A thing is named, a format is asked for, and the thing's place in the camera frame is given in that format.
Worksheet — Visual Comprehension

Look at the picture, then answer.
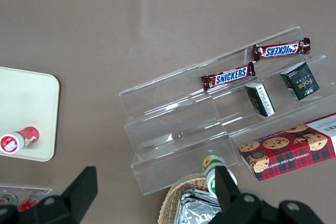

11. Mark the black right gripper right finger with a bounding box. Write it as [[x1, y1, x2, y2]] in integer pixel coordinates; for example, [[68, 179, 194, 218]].
[[209, 166, 324, 224]]

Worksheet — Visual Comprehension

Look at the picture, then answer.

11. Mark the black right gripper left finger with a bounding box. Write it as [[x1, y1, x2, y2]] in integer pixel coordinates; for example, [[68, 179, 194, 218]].
[[0, 166, 98, 224]]

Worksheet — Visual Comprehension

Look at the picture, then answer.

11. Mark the foil-wrapped sandwich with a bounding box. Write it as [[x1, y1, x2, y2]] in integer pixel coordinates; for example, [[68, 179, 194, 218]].
[[174, 188, 224, 224]]

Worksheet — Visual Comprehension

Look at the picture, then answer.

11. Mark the woven wicker basket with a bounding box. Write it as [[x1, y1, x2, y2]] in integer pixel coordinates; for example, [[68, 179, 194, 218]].
[[157, 173, 211, 224]]

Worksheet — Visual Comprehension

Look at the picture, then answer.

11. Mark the cream plastic tray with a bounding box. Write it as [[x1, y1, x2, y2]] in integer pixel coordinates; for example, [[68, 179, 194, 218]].
[[0, 66, 61, 162]]

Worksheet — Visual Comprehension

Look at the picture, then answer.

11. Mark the green white bottle sunflower cap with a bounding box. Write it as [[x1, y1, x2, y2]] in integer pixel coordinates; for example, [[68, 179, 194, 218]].
[[201, 155, 238, 200]]

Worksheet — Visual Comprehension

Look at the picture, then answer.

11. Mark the small red white bottle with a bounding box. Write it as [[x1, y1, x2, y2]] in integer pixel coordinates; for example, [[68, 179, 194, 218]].
[[17, 194, 44, 213], [0, 192, 18, 207]]

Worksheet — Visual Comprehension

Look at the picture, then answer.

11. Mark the clear acrylic bin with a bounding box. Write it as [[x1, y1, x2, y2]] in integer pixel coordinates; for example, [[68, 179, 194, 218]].
[[0, 184, 54, 210]]

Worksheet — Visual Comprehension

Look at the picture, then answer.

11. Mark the red tartan cookie box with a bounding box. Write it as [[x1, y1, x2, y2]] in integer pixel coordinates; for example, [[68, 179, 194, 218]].
[[238, 113, 336, 182]]

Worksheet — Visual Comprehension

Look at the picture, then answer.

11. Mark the red bottle with white cap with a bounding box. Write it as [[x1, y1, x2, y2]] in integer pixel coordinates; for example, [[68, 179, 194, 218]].
[[0, 126, 40, 155]]

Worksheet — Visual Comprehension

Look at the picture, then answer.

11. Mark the clear acrylic stepped shelf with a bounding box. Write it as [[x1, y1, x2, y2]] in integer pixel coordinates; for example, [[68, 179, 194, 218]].
[[196, 26, 336, 167], [119, 63, 237, 196]]

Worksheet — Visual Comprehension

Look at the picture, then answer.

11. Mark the black box with white label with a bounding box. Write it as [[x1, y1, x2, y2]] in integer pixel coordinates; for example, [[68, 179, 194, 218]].
[[244, 82, 276, 117]]

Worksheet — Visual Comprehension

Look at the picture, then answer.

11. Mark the brown Snickers bar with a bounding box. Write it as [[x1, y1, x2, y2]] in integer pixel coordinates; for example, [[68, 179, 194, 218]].
[[252, 37, 311, 63], [201, 61, 256, 91]]

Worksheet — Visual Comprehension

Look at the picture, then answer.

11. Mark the black box with gold print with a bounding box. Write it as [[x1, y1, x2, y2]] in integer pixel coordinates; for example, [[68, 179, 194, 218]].
[[280, 62, 320, 101]]

